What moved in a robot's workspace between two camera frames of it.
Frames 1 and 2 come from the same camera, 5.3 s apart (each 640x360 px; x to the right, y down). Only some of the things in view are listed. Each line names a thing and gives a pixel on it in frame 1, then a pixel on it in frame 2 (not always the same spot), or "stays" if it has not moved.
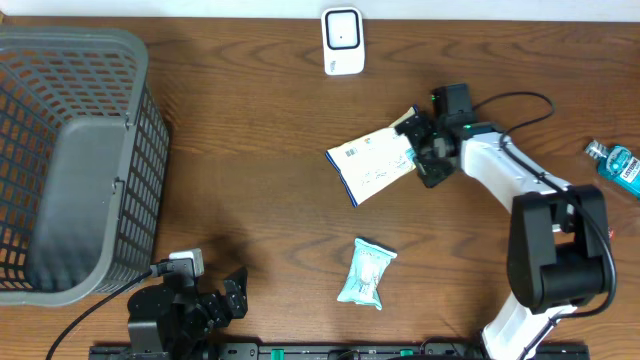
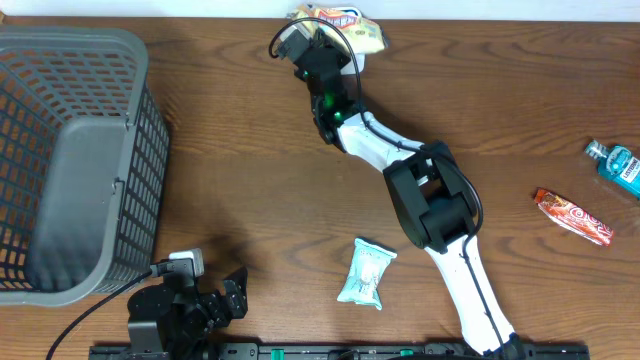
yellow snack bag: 375,162 -> 347,24
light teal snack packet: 369,264 stays
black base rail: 255,351 stays
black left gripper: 235,296 stays
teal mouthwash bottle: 617,163 stays
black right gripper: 411,127 -> 339,58
